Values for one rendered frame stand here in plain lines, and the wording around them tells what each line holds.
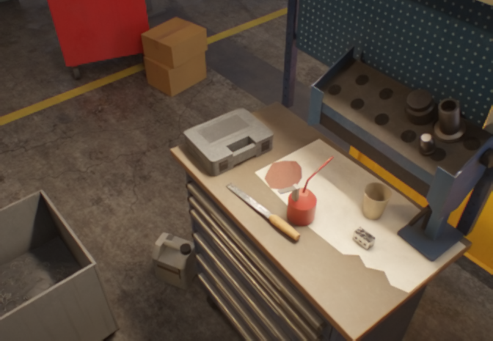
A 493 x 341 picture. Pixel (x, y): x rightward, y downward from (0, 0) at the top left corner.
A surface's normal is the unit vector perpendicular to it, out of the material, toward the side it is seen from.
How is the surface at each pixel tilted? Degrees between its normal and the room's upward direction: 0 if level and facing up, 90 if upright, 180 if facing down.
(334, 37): 90
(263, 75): 0
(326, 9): 90
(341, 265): 0
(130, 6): 90
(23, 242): 90
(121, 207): 0
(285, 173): 16
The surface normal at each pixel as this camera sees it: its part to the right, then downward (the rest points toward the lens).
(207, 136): 0.00, -0.75
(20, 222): 0.65, 0.51
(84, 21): 0.37, 0.62
